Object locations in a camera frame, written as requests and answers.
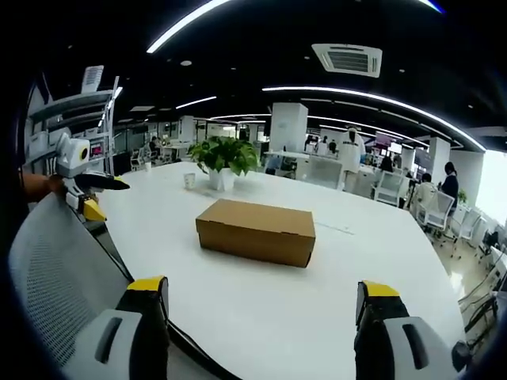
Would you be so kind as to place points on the small white cup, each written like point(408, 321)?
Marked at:
point(147, 166)

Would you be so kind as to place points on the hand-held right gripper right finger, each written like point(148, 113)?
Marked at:
point(396, 340)

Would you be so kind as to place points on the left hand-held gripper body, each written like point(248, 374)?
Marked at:
point(71, 154)

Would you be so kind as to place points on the white paper cup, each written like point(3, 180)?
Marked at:
point(189, 181)

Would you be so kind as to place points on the grey mesh office chair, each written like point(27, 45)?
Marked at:
point(59, 285)

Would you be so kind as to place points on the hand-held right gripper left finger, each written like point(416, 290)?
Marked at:
point(130, 336)

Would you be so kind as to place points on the green potted plant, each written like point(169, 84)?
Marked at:
point(223, 160)

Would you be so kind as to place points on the ceiling air conditioner vent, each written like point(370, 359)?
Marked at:
point(348, 59)

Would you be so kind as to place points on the brown cardboard shoe box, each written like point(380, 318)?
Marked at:
point(257, 231)

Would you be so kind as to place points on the white square pillar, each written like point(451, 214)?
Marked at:
point(288, 126)

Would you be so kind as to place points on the white metal shelf rack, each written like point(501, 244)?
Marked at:
point(75, 118)

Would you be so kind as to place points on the white mesh office chair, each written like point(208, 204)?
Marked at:
point(437, 215)
point(389, 189)

